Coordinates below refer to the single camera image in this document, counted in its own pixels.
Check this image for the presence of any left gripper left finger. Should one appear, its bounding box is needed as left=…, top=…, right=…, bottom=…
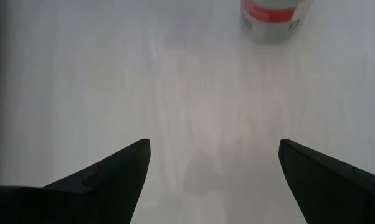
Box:
left=0, top=138, right=151, bottom=224

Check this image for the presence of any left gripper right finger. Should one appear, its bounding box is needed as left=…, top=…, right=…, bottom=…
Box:
left=278, top=138, right=375, bottom=224

